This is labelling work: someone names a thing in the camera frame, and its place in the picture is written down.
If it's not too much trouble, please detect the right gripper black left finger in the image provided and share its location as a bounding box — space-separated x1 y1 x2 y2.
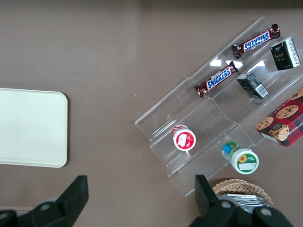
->
0 175 89 227

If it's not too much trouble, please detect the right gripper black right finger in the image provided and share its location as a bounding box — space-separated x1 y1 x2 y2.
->
189 175 292 227

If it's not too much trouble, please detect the light wicker basket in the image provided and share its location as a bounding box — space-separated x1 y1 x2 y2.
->
212 178 274 209

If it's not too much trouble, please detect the silver foil tray stack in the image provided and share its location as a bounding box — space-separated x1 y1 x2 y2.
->
219 193 270 209

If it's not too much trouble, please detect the cream plastic serving tray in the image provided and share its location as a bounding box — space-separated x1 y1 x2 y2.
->
0 87 69 168

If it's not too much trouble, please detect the green lid yoghurt cup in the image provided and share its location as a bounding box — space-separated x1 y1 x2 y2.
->
222 141 259 175

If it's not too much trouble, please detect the red lid yoghurt cup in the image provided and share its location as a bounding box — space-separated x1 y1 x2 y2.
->
172 123 196 151

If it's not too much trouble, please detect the clear acrylic stepped shelf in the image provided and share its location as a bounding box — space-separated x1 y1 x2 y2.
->
134 16 303 197

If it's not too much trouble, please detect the red tartan cookie box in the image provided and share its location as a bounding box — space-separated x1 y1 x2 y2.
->
256 87 303 148

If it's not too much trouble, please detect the small black drink carton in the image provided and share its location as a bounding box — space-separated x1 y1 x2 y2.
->
270 37 302 71
236 72 270 99

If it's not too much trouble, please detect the Snickers chocolate bar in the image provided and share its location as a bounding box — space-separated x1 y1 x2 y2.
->
194 61 239 98
231 23 281 60

